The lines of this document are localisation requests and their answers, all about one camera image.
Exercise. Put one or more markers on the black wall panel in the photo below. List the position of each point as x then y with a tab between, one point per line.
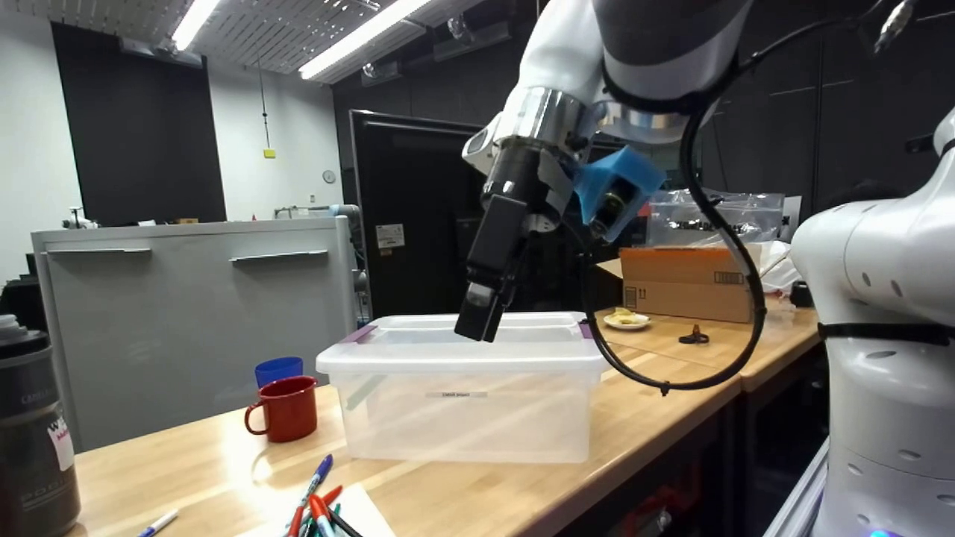
142	127

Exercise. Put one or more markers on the small black object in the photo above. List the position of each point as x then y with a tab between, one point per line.
801	294

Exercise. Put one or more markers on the dark grey water bottle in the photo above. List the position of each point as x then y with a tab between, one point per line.
33	447

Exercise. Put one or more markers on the red mug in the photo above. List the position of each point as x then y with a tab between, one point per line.
289	410

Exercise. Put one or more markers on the green marker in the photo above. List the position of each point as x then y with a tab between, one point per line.
336	512

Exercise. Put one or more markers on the ceiling light strip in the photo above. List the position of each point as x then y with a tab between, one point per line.
358	41
194	22

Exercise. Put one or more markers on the blue capped marker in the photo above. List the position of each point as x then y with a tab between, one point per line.
321	471

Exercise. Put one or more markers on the small black clip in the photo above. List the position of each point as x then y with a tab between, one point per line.
694	337

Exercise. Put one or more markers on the blue cup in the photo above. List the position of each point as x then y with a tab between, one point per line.
277	368

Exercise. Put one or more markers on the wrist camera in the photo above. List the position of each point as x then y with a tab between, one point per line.
613	179

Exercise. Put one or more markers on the white pen blue cap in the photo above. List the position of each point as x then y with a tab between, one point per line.
158	523

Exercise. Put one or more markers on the black upright panel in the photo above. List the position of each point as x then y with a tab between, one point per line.
418	194

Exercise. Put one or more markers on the cardboard box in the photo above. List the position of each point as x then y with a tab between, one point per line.
683	287

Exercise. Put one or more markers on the white plastic bag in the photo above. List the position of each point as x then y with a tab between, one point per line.
780	268

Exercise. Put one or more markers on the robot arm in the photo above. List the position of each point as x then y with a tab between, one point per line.
888	313

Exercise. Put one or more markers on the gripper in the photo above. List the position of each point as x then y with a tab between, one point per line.
498	239

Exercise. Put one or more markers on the clear plastic bag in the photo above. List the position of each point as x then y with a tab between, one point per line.
739	216

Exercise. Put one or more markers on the red marker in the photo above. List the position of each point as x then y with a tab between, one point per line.
330	495
321	514

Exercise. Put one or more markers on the black marker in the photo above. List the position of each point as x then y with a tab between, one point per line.
348	526

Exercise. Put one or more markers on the small plate with food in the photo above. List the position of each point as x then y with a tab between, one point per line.
626	321

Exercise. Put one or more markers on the hanging yellow tag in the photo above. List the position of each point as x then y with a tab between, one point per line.
268	153

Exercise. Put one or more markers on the clear plastic storage bin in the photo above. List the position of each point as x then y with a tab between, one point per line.
462	418

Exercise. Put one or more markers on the grey cabinet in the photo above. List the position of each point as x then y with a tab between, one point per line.
186	335

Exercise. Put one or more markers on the white paper sheet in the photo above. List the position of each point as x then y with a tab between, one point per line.
369	514

